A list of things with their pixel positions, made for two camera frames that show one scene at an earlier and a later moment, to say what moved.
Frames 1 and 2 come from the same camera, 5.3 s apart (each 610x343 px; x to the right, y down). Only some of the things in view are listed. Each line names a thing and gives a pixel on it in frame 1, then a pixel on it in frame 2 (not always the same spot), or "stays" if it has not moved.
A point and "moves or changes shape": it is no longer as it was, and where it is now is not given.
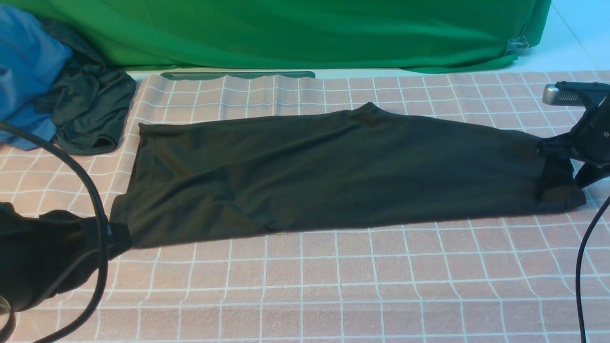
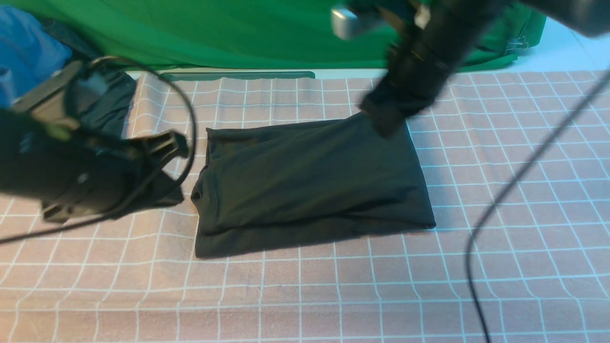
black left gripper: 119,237 to 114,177
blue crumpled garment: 31,56 stays
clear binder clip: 517,43 stays
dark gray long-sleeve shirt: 195,181 moves or changes shape
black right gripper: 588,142 to 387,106
